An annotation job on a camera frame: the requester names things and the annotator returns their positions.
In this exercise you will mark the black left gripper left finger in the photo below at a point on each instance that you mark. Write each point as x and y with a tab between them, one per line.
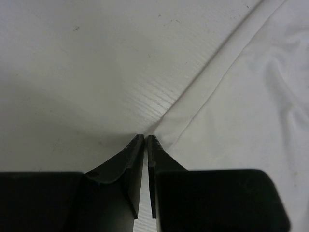
105	199

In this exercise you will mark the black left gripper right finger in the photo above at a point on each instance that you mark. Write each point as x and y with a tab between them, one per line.
235	200

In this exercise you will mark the white tank top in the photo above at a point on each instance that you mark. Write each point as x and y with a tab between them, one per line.
249	108

